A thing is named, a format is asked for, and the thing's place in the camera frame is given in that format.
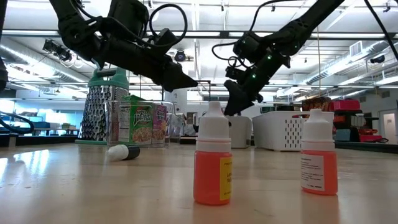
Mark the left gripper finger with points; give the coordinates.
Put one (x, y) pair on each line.
(177, 81)

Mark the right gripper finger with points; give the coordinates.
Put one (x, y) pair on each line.
(237, 99)

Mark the magenta Raisin Bran cereal box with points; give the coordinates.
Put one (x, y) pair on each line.
(160, 121)

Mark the green Apple Jacks cereal box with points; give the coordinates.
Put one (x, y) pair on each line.
(141, 121)

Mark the patterned smoked paprika tin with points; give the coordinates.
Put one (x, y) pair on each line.
(317, 104)

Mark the dark dropper bottle white cap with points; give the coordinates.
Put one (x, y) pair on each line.
(124, 152)

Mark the orange dropper bottle white label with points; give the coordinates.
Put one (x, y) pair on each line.
(329, 171)

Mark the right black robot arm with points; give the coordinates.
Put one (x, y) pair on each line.
(311, 18)

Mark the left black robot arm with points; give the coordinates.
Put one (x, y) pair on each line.
(74, 34)

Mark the white cylindrical tank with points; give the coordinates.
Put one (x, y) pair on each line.
(177, 101)

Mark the white round bin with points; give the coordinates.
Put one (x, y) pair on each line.
(241, 133)

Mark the white perforated plastic basket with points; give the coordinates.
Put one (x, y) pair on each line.
(273, 133)

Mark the orange dropper bottle yellow label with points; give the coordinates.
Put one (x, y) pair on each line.
(208, 177)

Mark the red toolbox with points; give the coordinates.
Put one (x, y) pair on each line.
(343, 105)

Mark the orange red device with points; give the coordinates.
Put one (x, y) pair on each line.
(370, 137)

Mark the white door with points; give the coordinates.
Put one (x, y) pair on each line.
(388, 127)

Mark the round black ceiling camera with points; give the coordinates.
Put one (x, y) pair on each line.
(179, 56)

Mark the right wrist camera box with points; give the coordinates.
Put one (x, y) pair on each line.
(248, 46)

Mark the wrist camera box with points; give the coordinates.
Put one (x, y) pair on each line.
(164, 36)
(248, 46)

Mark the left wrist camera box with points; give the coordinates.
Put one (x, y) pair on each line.
(164, 36)

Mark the black horizontal frame bar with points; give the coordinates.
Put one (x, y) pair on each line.
(202, 33)

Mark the black ceiling camera cluster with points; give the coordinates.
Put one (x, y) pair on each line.
(59, 51)

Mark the small black ceiling camera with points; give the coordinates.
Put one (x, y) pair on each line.
(377, 59)

